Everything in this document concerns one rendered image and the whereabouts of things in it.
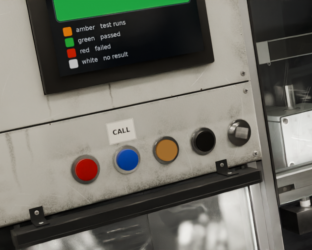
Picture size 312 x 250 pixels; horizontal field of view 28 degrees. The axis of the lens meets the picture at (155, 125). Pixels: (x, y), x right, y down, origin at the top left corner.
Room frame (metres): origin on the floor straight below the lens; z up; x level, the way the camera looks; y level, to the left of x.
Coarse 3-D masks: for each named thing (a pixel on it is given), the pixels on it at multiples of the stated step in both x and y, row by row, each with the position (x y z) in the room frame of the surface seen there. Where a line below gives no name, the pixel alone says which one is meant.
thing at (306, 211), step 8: (304, 200) 1.20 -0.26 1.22; (280, 208) 1.22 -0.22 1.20; (288, 208) 1.20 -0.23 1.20; (296, 208) 1.20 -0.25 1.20; (304, 208) 1.19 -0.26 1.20; (288, 216) 1.19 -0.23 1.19; (296, 216) 1.17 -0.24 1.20; (304, 216) 1.17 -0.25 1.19; (288, 224) 1.20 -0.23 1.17; (296, 224) 1.17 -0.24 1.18; (304, 224) 1.17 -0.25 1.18; (296, 232) 1.18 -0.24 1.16; (304, 232) 1.17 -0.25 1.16
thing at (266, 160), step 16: (240, 0) 0.94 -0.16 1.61; (256, 80) 0.95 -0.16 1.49; (256, 96) 0.94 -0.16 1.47; (256, 112) 0.94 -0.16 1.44; (272, 176) 0.95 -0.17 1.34; (256, 192) 0.94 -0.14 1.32; (272, 192) 0.95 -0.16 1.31; (256, 208) 0.93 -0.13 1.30; (272, 208) 0.94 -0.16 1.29; (256, 224) 0.93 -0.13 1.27; (272, 224) 0.94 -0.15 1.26
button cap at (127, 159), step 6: (126, 150) 0.85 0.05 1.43; (132, 150) 0.85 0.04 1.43; (120, 156) 0.84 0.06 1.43; (126, 156) 0.85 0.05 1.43; (132, 156) 0.85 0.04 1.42; (120, 162) 0.84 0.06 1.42; (126, 162) 0.85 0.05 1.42; (132, 162) 0.85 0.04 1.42; (126, 168) 0.84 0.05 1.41; (132, 168) 0.85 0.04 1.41
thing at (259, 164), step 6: (258, 162) 0.94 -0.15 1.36; (258, 168) 0.94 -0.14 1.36; (264, 186) 0.94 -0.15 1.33; (264, 192) 0.94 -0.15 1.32; (264, 198) 0.94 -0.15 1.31; (264, 204) 0.94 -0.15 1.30; (264, 210) 0.94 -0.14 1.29; (264, 216) 0.94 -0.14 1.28; (270, 222) 0.94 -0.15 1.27; (270, 228) 0.94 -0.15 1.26; (270, 234) 0.94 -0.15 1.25; (270, 240) 0.94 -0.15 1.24; (270, 246) 0.94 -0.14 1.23
